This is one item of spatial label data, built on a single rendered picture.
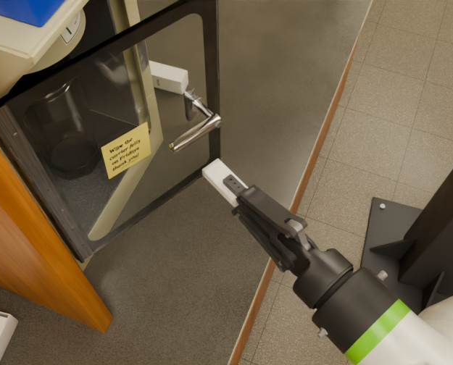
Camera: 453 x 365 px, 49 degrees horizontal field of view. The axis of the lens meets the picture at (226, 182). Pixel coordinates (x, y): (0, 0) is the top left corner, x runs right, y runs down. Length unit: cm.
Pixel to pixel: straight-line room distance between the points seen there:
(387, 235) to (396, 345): 148
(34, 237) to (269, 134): 62
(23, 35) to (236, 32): 87
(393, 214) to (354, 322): 154
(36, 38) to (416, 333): 47
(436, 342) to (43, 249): 44
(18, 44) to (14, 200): 15
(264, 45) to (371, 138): 117
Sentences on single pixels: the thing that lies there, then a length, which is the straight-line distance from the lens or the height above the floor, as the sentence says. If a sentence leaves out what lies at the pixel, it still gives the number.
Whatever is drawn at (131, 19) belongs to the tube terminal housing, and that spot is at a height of 127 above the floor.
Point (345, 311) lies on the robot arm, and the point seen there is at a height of 124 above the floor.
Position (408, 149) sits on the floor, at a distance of 232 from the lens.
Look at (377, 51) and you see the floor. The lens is 268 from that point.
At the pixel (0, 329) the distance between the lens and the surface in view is 91.
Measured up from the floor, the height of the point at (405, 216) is 2.
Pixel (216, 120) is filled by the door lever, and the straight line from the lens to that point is 74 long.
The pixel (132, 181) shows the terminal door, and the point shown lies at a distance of 79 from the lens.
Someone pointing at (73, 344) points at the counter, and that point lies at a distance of 90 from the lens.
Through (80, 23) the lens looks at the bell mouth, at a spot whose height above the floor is 133.
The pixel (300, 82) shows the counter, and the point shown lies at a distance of 116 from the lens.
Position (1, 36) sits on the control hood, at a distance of 44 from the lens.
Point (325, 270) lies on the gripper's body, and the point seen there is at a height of 124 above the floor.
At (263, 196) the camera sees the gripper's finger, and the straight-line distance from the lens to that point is 63.
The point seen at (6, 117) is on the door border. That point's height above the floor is 137.
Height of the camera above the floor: 179
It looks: 59 degrees down
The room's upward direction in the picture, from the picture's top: straight up
